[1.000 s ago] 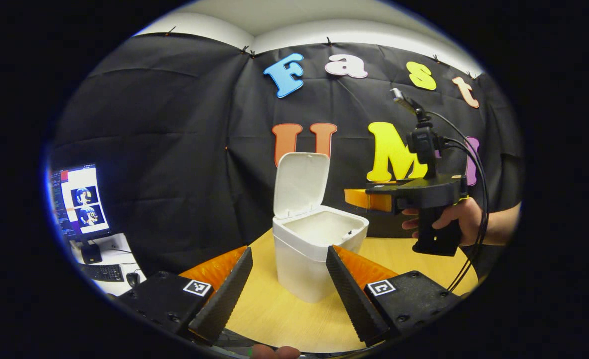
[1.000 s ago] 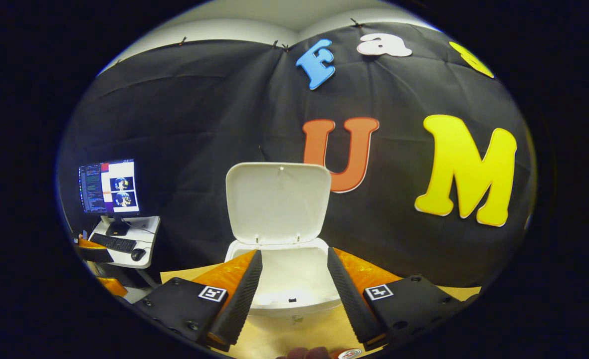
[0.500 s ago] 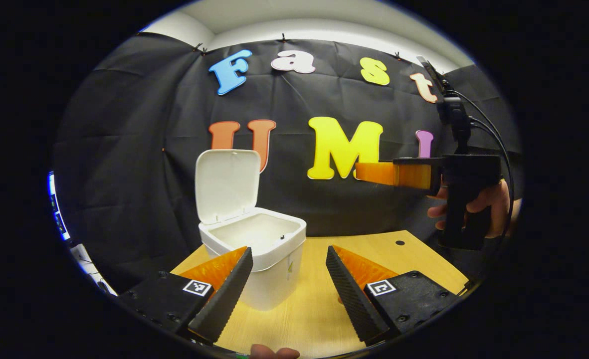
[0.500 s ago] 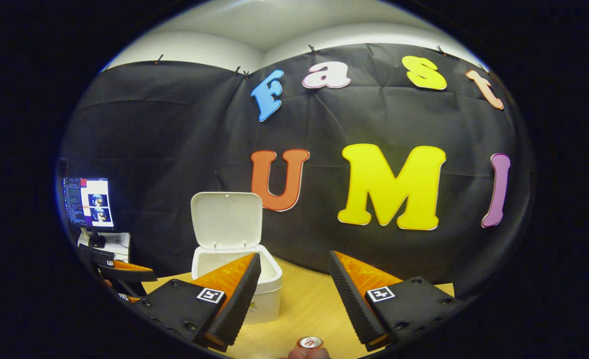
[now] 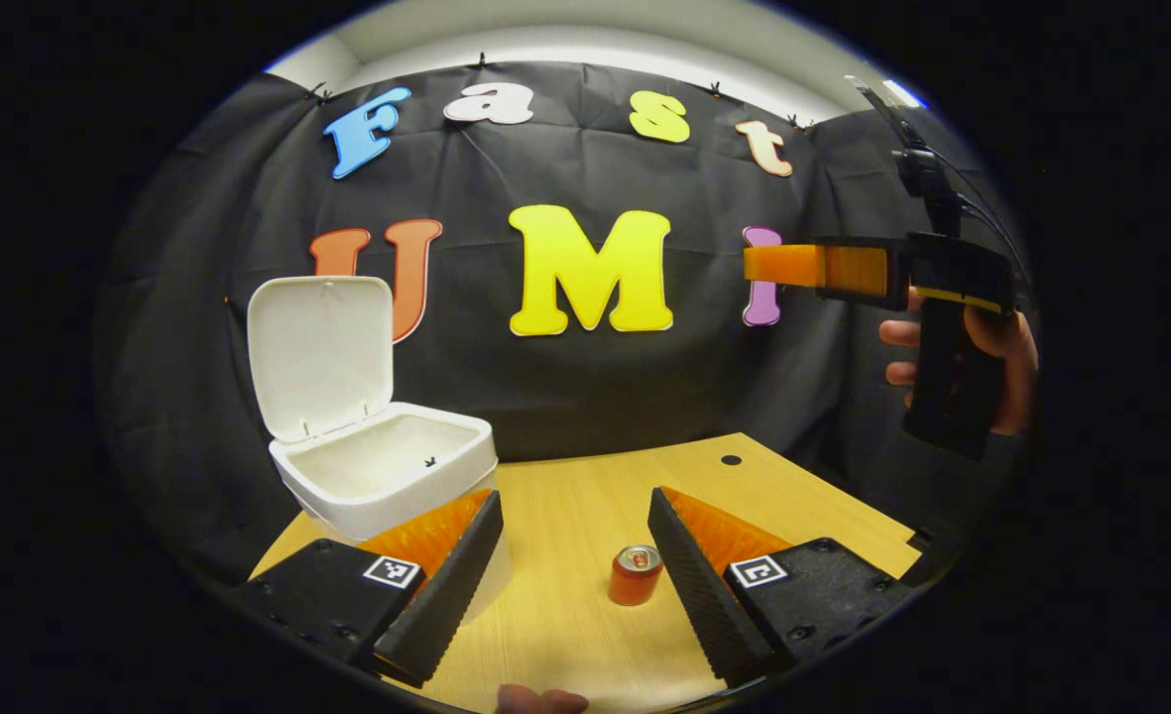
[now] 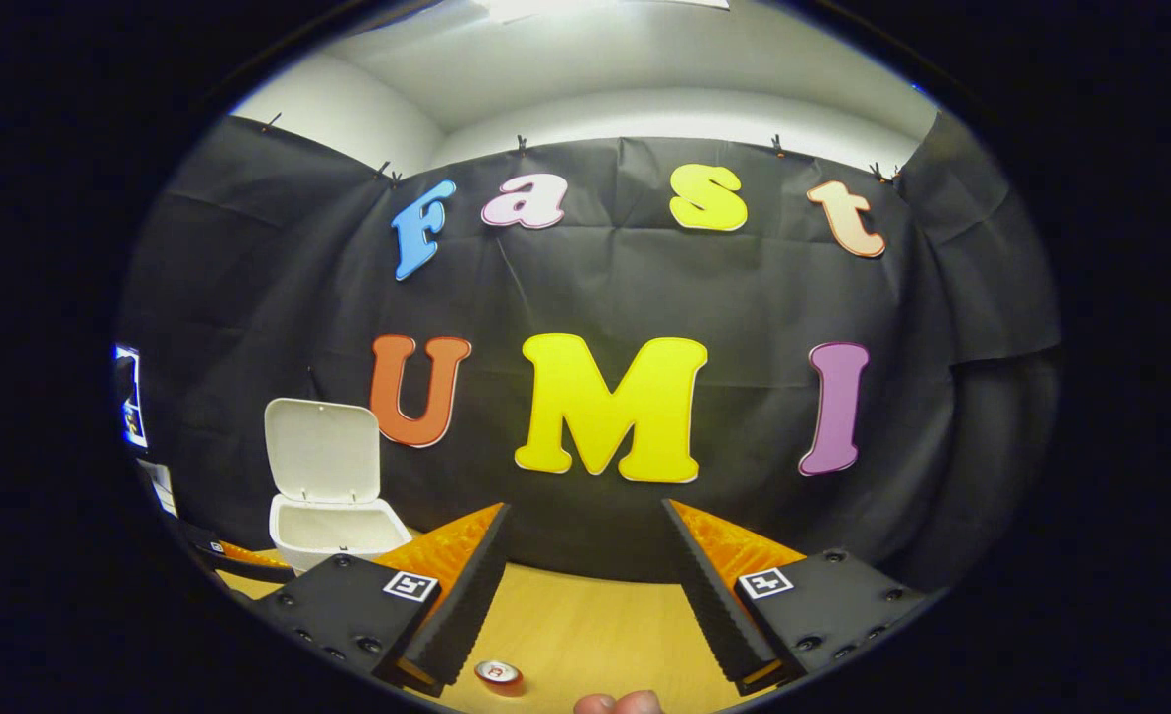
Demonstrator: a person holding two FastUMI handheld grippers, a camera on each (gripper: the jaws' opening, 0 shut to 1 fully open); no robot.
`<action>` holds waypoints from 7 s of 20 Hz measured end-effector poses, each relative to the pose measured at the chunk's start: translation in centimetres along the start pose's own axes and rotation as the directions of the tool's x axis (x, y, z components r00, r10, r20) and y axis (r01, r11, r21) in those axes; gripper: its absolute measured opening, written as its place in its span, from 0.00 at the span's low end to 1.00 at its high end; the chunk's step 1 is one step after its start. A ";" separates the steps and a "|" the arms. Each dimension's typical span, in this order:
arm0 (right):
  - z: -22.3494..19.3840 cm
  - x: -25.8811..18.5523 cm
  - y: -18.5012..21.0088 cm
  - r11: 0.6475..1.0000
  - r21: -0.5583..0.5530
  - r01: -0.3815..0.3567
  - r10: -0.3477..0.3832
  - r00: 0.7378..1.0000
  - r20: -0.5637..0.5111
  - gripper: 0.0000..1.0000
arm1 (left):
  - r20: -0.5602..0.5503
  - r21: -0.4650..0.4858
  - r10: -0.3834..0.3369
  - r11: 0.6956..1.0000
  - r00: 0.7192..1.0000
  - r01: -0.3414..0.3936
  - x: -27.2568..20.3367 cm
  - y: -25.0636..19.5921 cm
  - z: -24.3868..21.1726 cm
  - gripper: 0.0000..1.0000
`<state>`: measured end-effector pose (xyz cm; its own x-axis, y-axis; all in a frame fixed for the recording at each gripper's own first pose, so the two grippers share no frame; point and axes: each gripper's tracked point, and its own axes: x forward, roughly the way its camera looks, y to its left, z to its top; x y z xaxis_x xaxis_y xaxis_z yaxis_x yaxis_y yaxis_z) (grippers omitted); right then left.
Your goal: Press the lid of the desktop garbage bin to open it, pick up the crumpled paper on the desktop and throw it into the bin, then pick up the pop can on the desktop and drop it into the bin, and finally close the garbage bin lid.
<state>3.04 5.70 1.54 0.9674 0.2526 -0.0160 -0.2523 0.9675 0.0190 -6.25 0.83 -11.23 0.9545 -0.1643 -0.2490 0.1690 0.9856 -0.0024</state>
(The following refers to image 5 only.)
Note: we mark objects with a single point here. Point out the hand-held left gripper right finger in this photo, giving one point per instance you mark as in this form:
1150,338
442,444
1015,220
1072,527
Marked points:
704,600

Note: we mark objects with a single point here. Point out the wooden desktop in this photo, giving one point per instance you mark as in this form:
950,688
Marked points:
585,496

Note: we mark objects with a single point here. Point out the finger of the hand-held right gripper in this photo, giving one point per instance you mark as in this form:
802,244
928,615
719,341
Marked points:
853,270

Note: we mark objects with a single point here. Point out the black backdrop cloth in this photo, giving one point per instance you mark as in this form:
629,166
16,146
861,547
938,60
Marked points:
198,248

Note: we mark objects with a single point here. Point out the white ceiling light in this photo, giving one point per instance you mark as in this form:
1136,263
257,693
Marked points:
904,93

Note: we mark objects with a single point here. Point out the white garbage bin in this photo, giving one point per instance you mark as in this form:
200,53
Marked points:
317,357

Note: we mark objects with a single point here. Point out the orange pop can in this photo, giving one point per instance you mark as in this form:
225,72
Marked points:
633,585

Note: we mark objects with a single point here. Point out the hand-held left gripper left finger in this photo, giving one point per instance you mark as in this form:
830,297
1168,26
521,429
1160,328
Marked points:
451,595

